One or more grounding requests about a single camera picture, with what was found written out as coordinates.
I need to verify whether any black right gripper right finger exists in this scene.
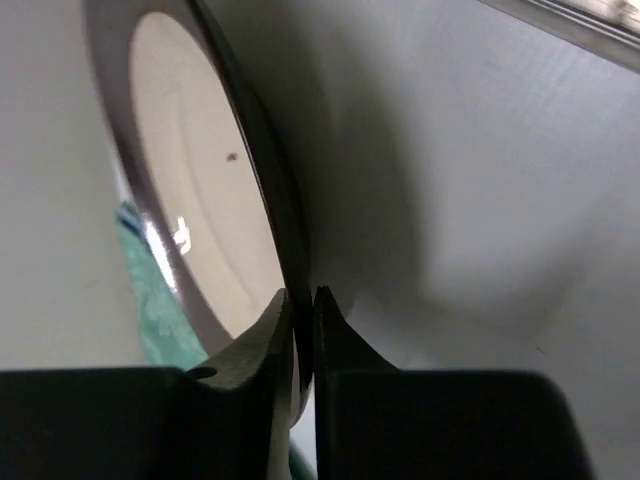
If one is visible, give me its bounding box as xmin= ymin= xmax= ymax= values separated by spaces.
xmin=313 ymin=286 xmax=395 ymax=479

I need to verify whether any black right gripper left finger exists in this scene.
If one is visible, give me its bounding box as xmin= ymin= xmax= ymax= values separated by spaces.
xmin=174 ymin=289 xmax=293 ymax=479

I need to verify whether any round metal plate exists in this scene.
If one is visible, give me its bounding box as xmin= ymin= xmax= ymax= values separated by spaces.
xmin=82 ymin=0 xmax=316 ymax=431

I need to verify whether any green satin tablecloth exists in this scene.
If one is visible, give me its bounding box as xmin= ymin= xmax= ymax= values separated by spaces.
xmin=115 ymin=201 xmax=208 ymax=370

